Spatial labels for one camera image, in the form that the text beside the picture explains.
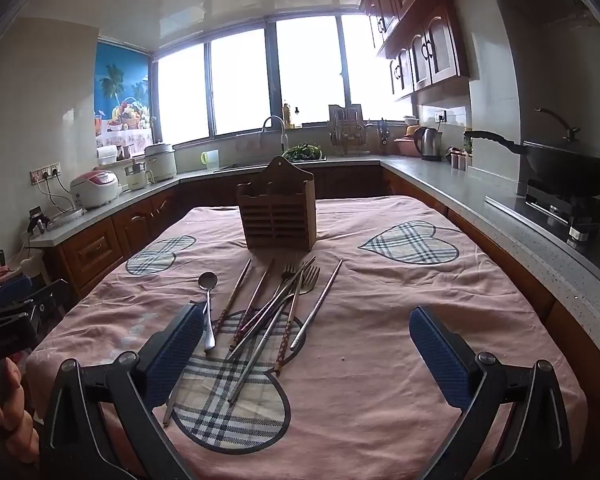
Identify small white electric pot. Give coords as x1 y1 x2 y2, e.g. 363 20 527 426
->
125 160 156 191

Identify small black device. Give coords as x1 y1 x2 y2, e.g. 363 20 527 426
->
27 206 52 235

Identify wooden utensil holder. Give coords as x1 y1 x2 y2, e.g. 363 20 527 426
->
236 156 317 253

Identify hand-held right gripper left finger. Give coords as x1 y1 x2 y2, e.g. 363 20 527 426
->
39 302 206 480

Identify black power cables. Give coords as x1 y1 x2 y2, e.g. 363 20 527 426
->
34 175 78 212

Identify metal kitchen faucet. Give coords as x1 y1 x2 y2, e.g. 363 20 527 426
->
261 116 287 154

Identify metal spoon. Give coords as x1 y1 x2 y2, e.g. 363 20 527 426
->
198 271 219 354

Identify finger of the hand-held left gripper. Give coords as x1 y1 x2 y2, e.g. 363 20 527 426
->
0 275 34 309
29 279 72 330

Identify person's left hand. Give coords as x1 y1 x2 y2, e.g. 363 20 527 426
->
0 355 41 464

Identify black wok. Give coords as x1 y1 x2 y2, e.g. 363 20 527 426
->
464 130 600 199

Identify steel electric kettle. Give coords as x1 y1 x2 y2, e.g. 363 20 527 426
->
412 126 444 162

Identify wall socket strip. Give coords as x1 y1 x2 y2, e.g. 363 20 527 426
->
30 162 61 184

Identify kitchen window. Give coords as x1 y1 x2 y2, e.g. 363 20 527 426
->
152 15 417 149

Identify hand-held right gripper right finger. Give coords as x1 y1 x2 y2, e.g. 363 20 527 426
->
408 304 575 480

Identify patterned wooden chopstick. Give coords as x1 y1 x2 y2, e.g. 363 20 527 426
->
229 259 276 352
214 259 253 335
275 280 303 377

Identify pink tablecloth with plaid hearts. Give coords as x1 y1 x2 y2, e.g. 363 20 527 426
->
25 194 588 480

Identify metal dish rack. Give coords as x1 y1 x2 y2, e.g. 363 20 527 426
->
328 103 369 157

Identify green leafy vegetables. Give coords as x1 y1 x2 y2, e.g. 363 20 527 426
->
281 144 324 161

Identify wooden wall cabinets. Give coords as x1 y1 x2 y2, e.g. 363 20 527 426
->
362 0 472 102

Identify kitchen sink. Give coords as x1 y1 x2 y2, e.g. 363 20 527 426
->
214 155 329 174

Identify beach print window blind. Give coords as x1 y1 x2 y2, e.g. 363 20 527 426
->
95 42 154 151

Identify white electric cooker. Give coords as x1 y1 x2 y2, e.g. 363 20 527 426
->
144 142 177 182

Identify white and red rice cooker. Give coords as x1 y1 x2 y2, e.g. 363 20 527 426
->
70 170 120 209

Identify gas stove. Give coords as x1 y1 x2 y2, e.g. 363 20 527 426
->
485 179 600 275

